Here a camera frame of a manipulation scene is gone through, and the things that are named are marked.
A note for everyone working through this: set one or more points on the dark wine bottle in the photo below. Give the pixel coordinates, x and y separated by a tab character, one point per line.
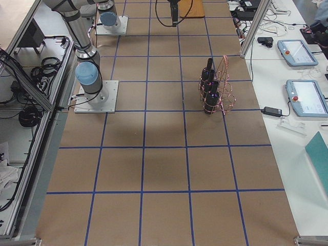
211	88

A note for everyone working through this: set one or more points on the wooden tray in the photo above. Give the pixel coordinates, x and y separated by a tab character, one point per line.
191	9

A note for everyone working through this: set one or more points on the far basket wine bottle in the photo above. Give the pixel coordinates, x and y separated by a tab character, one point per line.
205	72

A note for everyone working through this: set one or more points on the basket wine bottle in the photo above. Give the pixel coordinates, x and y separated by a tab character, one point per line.
205	72
211	102

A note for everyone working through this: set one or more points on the near basket wine bottle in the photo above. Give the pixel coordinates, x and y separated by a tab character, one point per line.
211	102

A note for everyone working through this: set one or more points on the black handheld device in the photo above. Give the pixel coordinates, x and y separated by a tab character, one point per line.
265	41

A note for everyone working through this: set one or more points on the far teach pendant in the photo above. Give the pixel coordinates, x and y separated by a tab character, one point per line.
296	53

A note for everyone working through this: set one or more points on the teach pendant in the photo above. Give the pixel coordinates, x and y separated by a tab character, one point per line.
306	98
296	53

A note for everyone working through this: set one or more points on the black power adapter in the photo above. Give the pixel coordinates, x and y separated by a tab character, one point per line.
271	111

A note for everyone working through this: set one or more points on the near teach pendant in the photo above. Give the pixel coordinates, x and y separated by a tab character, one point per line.
306	98

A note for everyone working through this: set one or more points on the clear acrylic stand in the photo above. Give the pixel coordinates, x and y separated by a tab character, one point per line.
299	127

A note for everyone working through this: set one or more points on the teal board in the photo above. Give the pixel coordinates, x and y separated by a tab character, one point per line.
317	151

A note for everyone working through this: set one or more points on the aluminium frame post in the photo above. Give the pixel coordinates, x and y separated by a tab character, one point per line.
258	18

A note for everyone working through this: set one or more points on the copper wire bottle basket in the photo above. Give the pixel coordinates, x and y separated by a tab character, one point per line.
226	98

